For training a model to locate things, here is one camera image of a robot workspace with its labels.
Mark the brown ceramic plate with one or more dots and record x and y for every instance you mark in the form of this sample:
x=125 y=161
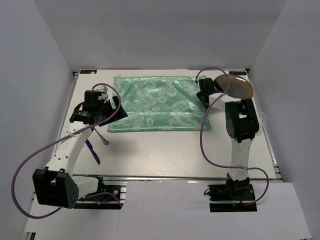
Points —
x=234 y=86

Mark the left table corner sticker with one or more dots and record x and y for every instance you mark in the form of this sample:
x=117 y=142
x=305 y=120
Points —
x=88 y=71

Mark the table corner sticker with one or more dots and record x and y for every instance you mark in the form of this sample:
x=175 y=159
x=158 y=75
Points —
x=88 y=71
x=239 y=73

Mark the clear glass cup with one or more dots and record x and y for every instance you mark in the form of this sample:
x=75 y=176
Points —
x=262 y=120

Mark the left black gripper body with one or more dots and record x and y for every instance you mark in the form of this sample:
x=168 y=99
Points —
x=105 y=110

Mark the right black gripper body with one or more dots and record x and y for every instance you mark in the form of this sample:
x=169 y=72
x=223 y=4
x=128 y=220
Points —
x=200 y=95

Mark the right table corner sticker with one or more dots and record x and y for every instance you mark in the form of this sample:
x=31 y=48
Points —
x=239 y=73

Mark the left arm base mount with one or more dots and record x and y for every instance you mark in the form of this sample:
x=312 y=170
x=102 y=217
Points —
x=105 y=201

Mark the purple knife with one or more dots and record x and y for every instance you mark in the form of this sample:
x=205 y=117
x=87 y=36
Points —
x=94 y=154

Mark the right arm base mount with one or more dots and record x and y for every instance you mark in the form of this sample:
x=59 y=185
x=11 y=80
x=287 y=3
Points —
x=222 y=201

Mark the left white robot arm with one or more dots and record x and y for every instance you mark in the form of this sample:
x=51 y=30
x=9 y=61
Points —
x=55 y=185

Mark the green satin cloth napkin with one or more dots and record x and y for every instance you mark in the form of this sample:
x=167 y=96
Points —
x=159 y=103

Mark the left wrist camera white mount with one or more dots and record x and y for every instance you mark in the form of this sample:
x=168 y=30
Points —
x=101 y=88

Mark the ornate iridescent fork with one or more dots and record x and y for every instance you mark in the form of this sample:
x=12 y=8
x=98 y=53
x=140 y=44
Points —
x=104 y=140

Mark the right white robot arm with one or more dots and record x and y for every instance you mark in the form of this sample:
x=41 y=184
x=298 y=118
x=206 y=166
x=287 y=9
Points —
x=241 y=126

